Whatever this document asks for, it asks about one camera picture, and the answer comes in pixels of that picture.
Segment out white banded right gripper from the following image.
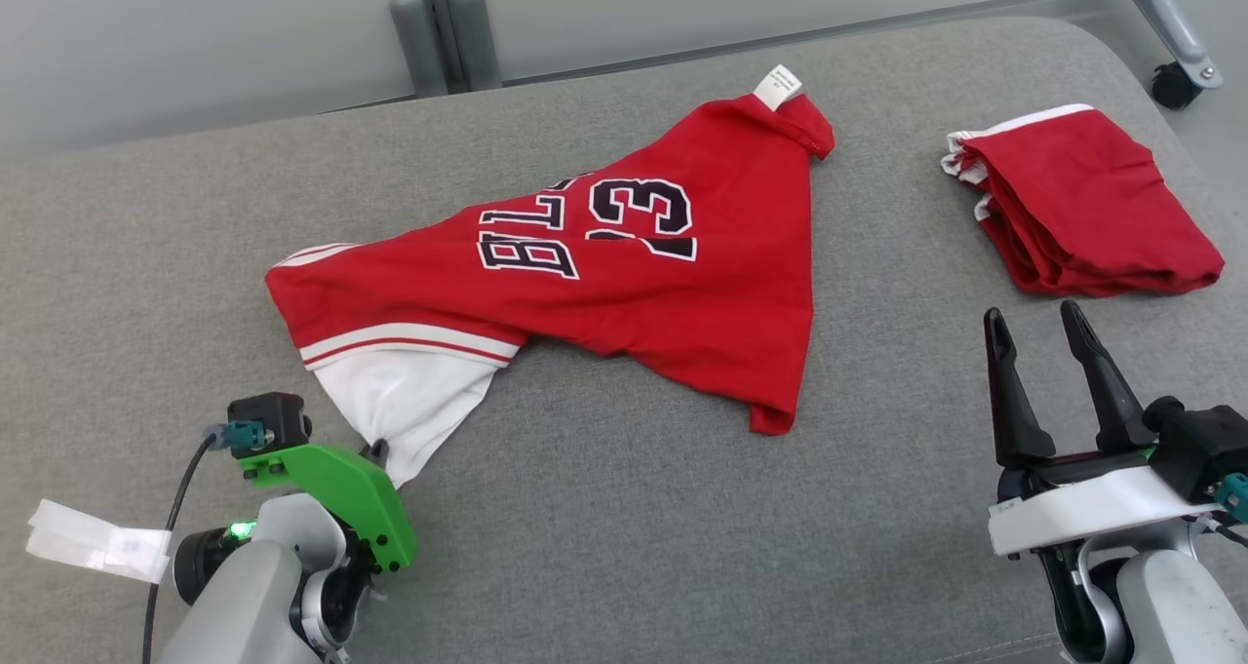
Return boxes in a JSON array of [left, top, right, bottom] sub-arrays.
[[983, 299, 1216, 558]]

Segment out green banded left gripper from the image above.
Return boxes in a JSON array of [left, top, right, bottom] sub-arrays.
[[237, 438, 418, 572]]

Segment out red shorts with white trim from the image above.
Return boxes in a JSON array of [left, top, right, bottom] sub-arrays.
[[941, 103, 1226, 298]]

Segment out red basketball jersey number 23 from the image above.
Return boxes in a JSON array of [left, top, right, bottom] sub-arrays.
[[265, 64, 837, 489]]

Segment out black caster wheel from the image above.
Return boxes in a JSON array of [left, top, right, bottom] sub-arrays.
[[1150, 62, 1205, 111]]

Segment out left camera cable teal connector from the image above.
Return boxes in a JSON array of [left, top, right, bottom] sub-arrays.
[[141, 420, 269, 664]]

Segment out camera cable teal connector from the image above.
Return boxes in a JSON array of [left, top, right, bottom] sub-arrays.
[[141, 420, 269, 664], [1214, 472, 1248, 548]]

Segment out right camera cable teal connector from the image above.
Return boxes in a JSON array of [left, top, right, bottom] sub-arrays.
[[1214, 472, 1248, 548]]

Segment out white left cable label tag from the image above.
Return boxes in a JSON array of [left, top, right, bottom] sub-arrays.
[[26, 498, 173, 585]]

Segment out grey cylindrical post foot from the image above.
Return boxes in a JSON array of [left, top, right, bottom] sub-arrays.
[[390, 0, 449, 99], [447, 0, 503, 93]]

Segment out grey metal frame leg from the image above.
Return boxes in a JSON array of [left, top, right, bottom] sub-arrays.
[[1129, 0, 1225, 88]]

